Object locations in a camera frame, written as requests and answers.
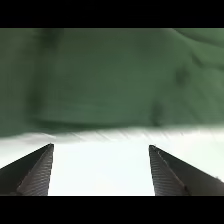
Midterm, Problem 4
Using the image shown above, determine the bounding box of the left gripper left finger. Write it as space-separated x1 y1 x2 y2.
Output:
0 143 55 197

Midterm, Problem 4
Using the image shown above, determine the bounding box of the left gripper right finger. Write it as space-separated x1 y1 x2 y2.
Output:
148 144 224 197

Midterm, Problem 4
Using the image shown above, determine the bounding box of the green garment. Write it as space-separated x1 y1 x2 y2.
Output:
0 27 224 139

